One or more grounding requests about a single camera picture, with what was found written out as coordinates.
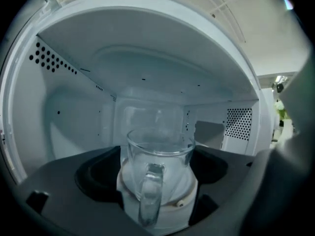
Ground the clear glass cup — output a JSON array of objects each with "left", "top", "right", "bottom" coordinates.
[{"left": 126, "top": 127, "right": 196, "bottom": 228}]

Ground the white flower plant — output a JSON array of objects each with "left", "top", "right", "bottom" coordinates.
[{"left": 274, "top": 100, "right": 288, "bottom": 119}]

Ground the white microwave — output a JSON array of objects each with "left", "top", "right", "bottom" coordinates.
[{"left": 0, "top": 0, "right": 274, "bottom": 236}]

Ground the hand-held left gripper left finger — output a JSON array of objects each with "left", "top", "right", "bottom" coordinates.
[{"left": 16, "top": 145, "right": 158, "bottom": 236}]

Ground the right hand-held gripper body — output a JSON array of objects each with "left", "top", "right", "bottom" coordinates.
[{"left": 242, "top": 53, "right": 315, "bottom": 236}]

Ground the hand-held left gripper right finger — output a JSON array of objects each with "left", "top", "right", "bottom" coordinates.
[{"left": 167, "top": 144, "right": 257, "bottom": 236}]

